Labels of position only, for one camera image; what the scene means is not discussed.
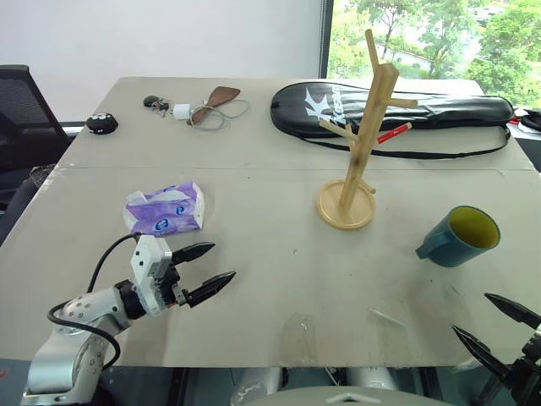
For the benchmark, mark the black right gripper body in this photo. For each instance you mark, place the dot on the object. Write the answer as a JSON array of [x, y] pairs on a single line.
[[527, 374]]

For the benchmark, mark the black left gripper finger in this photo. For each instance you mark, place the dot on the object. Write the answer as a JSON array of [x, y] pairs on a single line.
[[192, 253], [211, 287]]

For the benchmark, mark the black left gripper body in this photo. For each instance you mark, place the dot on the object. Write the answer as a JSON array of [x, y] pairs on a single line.
[[171, 284]]

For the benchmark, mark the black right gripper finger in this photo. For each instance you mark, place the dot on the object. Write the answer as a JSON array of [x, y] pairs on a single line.
[[479, 350], [513, 310]]

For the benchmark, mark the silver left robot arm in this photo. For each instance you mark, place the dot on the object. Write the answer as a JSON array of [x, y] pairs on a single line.
[[78, 308]]

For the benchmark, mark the teal mug yellow inside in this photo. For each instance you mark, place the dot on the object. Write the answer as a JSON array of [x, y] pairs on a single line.
[[448, 249]]

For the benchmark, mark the wooden mug tree stand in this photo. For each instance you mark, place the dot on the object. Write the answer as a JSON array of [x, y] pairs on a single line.
[[346, 211]]

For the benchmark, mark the purple tissue pack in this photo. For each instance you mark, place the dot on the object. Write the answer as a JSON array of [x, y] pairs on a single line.
[[169, 211]]

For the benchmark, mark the clear tape patch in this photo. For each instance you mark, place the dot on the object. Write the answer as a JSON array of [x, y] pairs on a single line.
[[300, 340]]

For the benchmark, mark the grey robot torso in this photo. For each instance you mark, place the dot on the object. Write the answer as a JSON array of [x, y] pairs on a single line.
[[351, 396]]

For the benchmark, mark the white charger plug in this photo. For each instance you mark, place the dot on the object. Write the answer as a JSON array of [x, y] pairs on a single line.
[[181, 111]]

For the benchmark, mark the black key fob with keys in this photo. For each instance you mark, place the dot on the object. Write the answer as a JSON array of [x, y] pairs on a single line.
[[151, 101]]

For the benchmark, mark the black round device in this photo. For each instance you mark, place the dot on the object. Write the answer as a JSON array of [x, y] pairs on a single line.
[[101, 123]]

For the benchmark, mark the brown leather pouch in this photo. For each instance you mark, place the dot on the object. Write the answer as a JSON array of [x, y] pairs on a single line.
[[222, 96]]

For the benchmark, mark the black racket bag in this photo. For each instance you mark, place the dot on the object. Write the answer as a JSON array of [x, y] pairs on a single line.
[[296, 105]]

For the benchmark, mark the red and black clutter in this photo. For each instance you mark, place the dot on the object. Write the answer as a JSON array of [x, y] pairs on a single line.
[[530, 122]]

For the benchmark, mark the red pen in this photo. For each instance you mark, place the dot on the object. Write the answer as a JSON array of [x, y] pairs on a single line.
[[395, 132]]

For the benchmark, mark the black mesh office chair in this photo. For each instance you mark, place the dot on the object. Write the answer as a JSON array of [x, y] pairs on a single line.
[[21, 110]]

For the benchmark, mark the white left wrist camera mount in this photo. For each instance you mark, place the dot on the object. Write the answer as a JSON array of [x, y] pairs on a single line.
[[145, 262]]

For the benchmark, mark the black window frame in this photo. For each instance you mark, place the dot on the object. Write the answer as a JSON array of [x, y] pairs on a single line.
[[325, 38]]

